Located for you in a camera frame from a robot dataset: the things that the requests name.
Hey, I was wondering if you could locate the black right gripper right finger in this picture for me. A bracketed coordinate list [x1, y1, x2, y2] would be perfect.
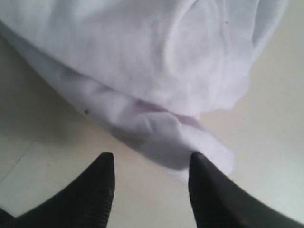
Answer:
[189, 152, 303, 228]

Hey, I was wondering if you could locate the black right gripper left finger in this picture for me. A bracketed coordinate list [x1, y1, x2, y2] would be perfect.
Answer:
[0, 152, 115, 228]

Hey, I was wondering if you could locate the white t-shirt with red logo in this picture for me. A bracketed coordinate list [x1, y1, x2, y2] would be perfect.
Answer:
[0, 0, 288, 181]

